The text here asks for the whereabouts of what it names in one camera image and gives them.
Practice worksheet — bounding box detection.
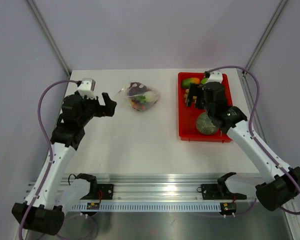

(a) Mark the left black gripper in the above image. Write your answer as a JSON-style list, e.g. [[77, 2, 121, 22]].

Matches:
[[78, 92, 116, 127]]

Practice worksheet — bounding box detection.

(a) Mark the dark red grape bunch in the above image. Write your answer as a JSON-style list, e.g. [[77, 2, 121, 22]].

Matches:
[[127, 82, 148, 97]]

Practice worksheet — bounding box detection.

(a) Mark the clear zip top bag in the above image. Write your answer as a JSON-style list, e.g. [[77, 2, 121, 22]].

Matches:
[[115, 81, 161, 112]]

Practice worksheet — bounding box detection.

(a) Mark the white garlic bulb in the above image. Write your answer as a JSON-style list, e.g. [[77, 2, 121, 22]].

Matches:
[[144, 91, 159, 103]]

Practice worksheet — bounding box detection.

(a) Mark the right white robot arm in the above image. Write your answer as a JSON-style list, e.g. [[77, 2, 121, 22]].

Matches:
[[186, 81, 300, 215]]

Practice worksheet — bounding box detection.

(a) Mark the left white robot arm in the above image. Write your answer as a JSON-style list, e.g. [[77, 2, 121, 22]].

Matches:
[[11, 92, 117, 236]]

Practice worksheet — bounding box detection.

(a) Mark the tan longan bunch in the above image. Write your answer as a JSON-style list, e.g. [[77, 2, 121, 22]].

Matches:
[[183, 88, 198, 103]]

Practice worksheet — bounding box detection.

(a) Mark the peach fruit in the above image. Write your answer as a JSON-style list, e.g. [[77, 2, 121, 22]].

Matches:
[[180, 77, 201, 89]]

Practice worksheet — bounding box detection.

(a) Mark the green leafy vegetable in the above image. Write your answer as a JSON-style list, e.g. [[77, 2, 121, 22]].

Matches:
[[200, 77, 208, 85]]

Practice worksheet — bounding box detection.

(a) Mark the red plastic tray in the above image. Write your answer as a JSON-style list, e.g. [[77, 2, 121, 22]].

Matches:
[[178, 72, 237, 143]]

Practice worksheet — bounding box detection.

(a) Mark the green netted melon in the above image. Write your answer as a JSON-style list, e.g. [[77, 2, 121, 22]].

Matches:
[[195, 112, 219, 135]]

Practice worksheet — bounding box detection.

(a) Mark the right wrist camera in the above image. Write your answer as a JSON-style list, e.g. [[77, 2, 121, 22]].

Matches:
[[204, 71, 223, 84]]

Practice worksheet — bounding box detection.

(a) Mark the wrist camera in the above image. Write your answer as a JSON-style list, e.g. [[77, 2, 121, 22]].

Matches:
[[204, 71, 223, 84], [77, 78, 97, 100]]

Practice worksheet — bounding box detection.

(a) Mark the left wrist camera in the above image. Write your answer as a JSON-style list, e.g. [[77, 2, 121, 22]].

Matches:
[[77, 78, 97, 100]]

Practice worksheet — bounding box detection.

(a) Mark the right aluminium frame post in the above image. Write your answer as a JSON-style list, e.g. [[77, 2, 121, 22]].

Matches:
[[245, 0, 290, 70]]

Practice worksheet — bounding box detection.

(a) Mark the aluminium frame post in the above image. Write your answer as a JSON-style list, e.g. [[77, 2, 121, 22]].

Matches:
[[245, 0, 290, 70], [25, 0, 72, 78]]

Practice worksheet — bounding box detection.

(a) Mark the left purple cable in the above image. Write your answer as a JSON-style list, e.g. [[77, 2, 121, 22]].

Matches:
[[18, 79, 100, 240]]

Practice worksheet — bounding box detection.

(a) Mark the purple cable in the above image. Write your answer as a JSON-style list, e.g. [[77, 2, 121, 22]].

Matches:
[[18, 79, 100, 240], [203, 65, 300, 218]]

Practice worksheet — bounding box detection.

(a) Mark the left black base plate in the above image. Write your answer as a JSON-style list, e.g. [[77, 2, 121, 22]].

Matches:
[[81, 183, 114, 201]]

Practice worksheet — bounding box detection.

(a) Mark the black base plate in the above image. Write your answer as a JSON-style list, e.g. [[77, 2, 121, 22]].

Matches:
[[196, 183, 248, 200], [81, 183, 114, 201]]

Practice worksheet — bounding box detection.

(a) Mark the aluminium rail beam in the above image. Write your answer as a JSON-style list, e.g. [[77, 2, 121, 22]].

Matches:
[[27, 174, 296, 203]]

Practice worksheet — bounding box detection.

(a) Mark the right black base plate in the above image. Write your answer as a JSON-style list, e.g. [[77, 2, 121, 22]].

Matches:
[[196, 183, 248, 200]]

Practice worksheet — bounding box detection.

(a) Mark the white slotted cable duct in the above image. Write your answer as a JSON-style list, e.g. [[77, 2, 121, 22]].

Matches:
[[69, 202, 221, 213]]

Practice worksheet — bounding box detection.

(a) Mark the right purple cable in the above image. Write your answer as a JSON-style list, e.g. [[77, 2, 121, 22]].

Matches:
[[203, 65, 300, 218]]

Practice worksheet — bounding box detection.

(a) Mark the left aluminium frame post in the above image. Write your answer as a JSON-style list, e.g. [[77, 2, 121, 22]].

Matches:
[[25, 0, 72, 78]]

